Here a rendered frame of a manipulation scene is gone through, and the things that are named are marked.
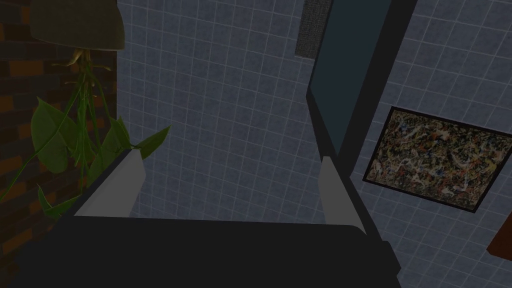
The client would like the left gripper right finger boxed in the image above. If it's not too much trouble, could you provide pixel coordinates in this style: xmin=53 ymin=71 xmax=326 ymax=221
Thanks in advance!
xmin=317 ymin=156 xmax=384 ymax=241

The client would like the brown wooden furniture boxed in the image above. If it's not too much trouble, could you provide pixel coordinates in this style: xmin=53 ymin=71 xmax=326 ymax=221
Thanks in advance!
xmin=486 ymin=211 xmax=512 ymax=263

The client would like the speckled framed painting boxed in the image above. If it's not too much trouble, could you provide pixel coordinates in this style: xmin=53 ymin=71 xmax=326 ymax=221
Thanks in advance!
xmin=362 ymin=105 xmax=512 ymax=214

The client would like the green potted plant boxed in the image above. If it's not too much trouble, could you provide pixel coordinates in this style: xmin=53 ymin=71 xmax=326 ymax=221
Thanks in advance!
xmin=0 ymin=0 xmax=172 ymax=220

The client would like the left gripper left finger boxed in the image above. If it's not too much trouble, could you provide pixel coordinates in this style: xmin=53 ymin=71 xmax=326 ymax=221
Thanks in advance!
xmin=59 ymin=148 xmax=147 ymax=219

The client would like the dark blue door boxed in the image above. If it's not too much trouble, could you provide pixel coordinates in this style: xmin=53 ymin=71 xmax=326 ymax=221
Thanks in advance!
xmin=305 ymin=0 xmax=419 ymax=177

